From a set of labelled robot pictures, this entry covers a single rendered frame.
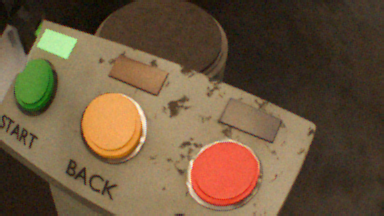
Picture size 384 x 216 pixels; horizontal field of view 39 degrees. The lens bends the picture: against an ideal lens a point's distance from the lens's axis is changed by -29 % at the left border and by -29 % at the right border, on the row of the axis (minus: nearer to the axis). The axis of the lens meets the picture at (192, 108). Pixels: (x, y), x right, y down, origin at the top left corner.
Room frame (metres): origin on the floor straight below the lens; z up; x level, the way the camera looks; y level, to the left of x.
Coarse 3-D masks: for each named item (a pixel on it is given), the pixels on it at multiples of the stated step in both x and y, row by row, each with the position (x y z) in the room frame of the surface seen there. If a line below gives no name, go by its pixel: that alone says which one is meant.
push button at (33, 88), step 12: (36, 60) 0.30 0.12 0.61; (24, 72) 0.29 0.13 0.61; (36, 72) 0.29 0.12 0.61; (48, 72) 0.29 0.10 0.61; (24, 84) 0.28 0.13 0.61; (36, 84) 0.28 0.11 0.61; (48, 84) 0.28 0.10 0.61; (24, 96) 0.27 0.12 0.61; (36, 96) 0.27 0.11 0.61; (48, 96) 0.27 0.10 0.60; (24, 108) 0.26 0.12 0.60; (36, 108) 0.26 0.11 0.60
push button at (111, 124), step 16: (112, 96) 0.27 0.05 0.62; (96, 112) 0.26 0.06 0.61; (112, 112) 0.26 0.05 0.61; (128, 112) 0.27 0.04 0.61; (96, 128) 0.25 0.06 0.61; (112, 128) 0.25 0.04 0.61; (128, 128) 0.26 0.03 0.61; (96, 144) 0.24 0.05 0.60; (112, 144) 0.25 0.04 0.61; (128, 144) 0.25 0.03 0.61
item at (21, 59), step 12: (12, 36) 0.22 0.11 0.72; (0, 48) 0.21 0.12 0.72; (12, 48) 0.23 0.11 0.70; (0, 60) 0.21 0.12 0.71; (12, 60) 0.23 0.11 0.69; (24, 60) 0.24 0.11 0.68; (0, 72) 0.21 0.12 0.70; (12, 72) 0.23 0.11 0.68; (0, 84) 0.21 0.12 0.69; (0, 96) 0.21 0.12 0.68
